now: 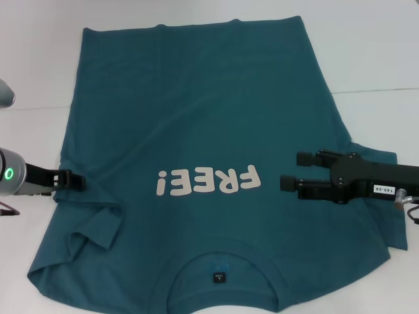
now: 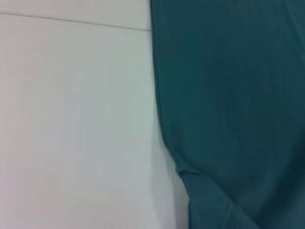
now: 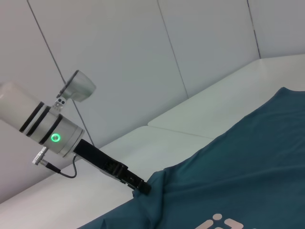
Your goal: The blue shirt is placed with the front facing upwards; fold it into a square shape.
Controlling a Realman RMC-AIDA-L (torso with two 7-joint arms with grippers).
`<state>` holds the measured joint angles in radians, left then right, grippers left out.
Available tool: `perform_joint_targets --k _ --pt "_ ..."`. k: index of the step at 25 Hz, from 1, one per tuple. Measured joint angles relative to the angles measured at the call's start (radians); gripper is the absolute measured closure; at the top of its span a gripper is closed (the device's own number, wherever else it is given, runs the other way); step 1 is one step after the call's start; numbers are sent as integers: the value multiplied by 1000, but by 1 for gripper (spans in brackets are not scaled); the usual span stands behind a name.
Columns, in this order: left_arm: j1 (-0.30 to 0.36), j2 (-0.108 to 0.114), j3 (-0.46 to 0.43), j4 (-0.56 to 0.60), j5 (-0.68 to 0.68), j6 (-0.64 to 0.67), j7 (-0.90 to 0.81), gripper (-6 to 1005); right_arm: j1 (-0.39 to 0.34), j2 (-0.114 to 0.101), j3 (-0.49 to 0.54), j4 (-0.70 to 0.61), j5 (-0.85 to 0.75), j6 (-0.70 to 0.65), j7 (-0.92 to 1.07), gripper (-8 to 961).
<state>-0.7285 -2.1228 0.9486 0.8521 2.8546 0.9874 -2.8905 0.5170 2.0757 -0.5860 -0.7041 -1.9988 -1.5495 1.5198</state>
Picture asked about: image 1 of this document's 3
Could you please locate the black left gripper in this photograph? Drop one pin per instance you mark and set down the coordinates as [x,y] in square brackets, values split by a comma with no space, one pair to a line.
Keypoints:
[39,176]

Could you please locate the teal t-shirt with FREE print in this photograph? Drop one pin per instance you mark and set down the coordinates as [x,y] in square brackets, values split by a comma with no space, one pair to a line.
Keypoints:
[209,114]

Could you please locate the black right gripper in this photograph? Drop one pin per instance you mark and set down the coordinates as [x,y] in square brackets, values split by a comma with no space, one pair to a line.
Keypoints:
[360,178]

